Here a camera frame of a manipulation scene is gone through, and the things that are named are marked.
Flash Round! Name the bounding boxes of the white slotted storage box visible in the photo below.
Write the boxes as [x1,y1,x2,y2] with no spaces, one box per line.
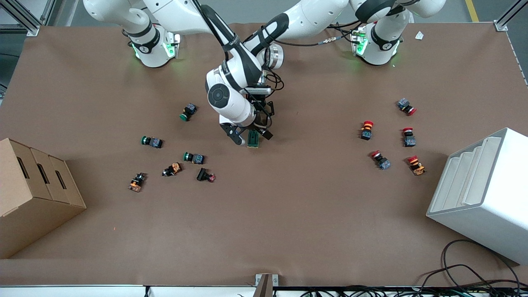
[426,127,528,265]

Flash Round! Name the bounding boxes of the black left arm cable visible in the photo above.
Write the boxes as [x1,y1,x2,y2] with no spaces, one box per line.
[264,21,361,92]

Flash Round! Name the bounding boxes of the grey metal table bracket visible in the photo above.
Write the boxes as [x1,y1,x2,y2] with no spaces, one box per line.
[255,273,279,297]

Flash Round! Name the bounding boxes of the black square push button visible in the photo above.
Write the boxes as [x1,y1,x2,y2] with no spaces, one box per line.
[196,167,216,183]

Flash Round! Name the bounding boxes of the brown cardboard box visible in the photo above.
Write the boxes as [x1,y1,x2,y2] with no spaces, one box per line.
[0,138,87,259]

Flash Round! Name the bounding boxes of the aluminium frame profile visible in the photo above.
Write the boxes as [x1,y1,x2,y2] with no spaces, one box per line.
[494,0,528,32]
[0,0,56,37]

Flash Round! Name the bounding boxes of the red orange emergency stop button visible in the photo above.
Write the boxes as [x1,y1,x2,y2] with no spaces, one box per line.
[407,155,426,176]

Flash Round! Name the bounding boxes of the black floor cable bundle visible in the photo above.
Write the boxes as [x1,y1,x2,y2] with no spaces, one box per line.
[303,239,528,297]

